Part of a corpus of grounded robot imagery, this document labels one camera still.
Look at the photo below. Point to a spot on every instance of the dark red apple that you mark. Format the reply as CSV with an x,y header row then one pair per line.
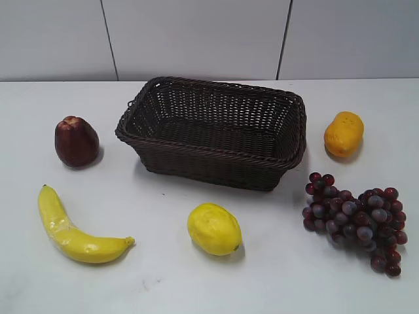
x,y
76,142

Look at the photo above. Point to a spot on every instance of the dark woven wicker basket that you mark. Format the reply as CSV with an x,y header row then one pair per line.
x,y
229,134

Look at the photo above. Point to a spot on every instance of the yellow lemon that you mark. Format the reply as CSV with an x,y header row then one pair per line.
x,y
214,229

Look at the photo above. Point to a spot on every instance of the orange mango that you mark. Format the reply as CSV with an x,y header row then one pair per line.
x,y
343,135

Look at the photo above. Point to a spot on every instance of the yellow banana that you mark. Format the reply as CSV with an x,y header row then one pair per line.
x,y
72,241

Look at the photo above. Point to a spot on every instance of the purple grape bunch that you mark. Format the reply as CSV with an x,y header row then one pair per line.
x,y
374,221

